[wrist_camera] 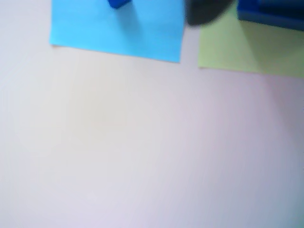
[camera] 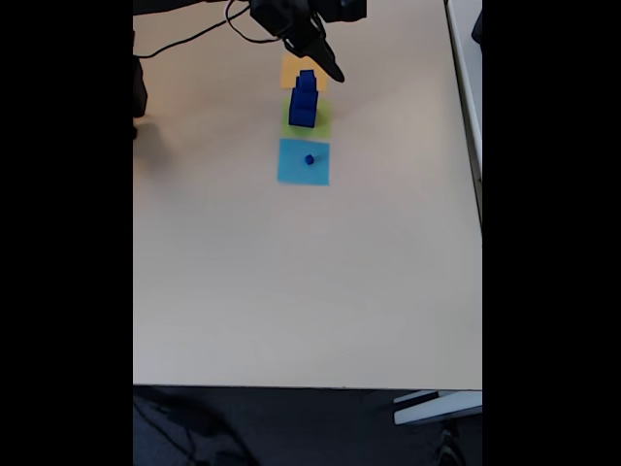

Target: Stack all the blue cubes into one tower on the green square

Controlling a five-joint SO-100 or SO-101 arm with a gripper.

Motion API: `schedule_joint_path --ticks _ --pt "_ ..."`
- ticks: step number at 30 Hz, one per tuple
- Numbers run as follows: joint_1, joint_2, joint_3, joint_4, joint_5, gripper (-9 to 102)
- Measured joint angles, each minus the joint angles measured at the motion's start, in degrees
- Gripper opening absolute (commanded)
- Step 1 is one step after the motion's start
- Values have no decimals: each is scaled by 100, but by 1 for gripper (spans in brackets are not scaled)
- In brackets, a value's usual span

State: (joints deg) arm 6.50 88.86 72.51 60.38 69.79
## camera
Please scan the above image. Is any large blue cube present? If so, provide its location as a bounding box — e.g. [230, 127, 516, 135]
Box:
[288, 91, 320, 129]

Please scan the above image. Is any medium blue cube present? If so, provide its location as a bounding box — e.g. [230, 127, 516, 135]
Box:
[292, 80, 320, 108]

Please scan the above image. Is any light blue paper square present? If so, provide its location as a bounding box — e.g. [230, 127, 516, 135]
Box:
[276, 137, 332, 187]

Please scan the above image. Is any white neighbouring desk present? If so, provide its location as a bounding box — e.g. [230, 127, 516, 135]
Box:
[444, 0, 483, 237]

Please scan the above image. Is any orange paper square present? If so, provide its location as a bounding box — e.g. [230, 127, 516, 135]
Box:
[279, 52, 331, 93]

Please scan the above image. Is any green paper square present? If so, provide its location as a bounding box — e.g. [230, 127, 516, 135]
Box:
[281, 96, 334, 140]

